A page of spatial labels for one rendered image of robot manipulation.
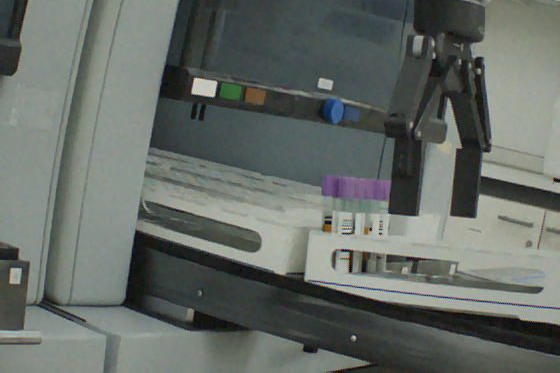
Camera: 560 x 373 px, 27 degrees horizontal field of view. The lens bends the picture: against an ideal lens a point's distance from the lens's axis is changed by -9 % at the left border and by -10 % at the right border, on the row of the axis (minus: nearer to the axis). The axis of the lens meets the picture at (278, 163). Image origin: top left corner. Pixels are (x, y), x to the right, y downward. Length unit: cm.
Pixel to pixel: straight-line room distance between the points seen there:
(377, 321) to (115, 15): 39
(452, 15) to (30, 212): 45
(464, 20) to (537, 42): 317
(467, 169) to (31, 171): 44
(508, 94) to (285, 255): 318
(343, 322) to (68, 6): 40
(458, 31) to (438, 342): 30
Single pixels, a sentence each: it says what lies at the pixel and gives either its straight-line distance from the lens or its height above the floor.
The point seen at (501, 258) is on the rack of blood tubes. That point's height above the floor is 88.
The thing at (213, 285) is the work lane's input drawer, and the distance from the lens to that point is 125.
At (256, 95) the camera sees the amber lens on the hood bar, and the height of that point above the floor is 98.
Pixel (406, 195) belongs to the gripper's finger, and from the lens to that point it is 113.
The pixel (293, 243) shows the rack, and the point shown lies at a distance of 123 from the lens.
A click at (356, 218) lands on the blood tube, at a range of 121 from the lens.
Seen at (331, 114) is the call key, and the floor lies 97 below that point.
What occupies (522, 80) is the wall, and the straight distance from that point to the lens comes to 434.
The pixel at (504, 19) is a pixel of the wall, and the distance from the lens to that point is 440.
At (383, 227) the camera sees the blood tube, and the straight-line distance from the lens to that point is 126.
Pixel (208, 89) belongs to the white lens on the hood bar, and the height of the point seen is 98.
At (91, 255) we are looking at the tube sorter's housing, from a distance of 124.
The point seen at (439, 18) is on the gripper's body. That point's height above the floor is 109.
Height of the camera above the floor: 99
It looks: 3 degrees down
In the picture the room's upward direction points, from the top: 11 degrees clockwise
